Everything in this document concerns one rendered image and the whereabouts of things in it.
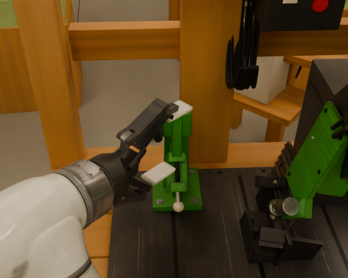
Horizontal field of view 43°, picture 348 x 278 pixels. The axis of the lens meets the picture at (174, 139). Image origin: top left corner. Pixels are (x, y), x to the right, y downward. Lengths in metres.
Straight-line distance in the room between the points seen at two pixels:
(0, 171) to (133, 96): 1.08
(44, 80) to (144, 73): 2.38
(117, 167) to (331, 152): 0.43
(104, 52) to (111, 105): 1.96
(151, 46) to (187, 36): 0.14
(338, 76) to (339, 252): 0.42
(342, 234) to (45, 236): 0.82
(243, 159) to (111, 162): 0.76
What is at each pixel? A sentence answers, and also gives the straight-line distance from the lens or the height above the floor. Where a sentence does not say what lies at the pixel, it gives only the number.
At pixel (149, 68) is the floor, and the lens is 3.58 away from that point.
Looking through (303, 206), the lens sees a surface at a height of 1.10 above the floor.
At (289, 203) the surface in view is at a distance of 0.95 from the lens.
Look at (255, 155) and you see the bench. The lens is 1.38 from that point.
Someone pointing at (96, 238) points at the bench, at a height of 0.88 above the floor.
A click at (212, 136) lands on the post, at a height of 0.98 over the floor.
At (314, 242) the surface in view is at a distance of 1.07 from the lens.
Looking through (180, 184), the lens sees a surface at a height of 1.00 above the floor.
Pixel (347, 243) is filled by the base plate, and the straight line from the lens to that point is 1.18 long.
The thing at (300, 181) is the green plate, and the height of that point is 1.11.
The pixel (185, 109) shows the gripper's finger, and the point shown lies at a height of 1.34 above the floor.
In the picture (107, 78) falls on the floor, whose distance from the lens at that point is 3.48.
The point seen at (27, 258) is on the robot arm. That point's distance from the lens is 0.55.
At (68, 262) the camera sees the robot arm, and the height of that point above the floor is 1.32.
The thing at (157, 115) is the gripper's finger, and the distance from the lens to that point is 0.68.
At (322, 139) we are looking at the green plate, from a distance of 0.93.
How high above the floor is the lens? 1.77
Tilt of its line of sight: 39 degrees down
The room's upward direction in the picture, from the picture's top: straight up
